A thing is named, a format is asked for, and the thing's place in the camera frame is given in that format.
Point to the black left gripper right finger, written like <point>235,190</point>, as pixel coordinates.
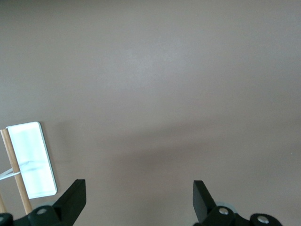
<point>202,202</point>

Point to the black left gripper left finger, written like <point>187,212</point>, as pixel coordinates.
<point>68,202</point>

